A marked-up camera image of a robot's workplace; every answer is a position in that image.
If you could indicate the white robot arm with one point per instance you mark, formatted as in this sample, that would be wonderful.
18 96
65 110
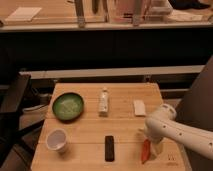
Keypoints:
190 123

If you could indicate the white paper sheet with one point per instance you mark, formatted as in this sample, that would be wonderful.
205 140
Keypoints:
23 14

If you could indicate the black chair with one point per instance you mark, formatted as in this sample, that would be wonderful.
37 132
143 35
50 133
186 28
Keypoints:
10 112

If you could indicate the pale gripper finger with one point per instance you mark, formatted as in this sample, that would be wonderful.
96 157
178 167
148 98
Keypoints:
156 148

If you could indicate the black rectangular block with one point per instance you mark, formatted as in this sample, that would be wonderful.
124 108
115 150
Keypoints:
109 149

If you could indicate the white tube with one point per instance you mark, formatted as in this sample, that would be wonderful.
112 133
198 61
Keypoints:
103 106

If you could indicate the green bowl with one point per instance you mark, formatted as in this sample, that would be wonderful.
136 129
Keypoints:
68 106

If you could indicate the white rectangular block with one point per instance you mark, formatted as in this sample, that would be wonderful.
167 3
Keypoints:
139 108

